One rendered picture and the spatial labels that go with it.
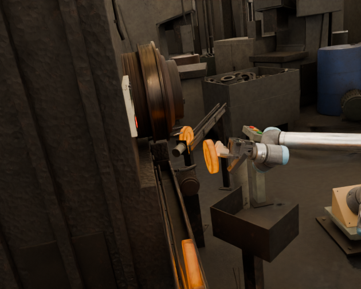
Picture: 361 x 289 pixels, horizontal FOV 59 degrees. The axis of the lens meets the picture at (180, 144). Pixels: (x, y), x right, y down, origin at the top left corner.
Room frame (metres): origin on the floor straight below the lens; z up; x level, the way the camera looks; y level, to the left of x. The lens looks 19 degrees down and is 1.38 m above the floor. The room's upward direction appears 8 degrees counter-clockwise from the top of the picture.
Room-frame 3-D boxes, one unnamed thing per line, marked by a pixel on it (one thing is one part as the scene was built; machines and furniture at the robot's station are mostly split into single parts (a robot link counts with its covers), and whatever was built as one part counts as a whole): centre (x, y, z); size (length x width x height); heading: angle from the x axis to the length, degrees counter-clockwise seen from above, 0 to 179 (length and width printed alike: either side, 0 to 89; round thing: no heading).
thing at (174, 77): (1.54, -0.01, 1.11); 0.28 x 0.06 x 0.28; 6
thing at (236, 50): (5.80, -1.32, 0.55); 1.10 x 0.53 x 1.10; 26
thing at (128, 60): (1.52, 0.17, 1.11); 0.47 x 0.10 x 0.47; 6
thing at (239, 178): (2.23, -0.42, 0.26); 0.12 x 0.12 x 0.52
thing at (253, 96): (4.10, -0.94, 0.39); 1.03 x 0.83 x 0.77; 111
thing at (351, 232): (1.73, -1.07, 0.10); 0.32 x 0.32 x 0.04; 1
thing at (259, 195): (2.28, -0.57, 0.31); 0.24 x 0.16 x 0.62; 6
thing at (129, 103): (1.18, 0.16, 1.15); 0.26 x 0.02 x 0.18; 6
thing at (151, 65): (1.53, 0.09, 1.11); 0.47 x 0.06 x 0.47; 6
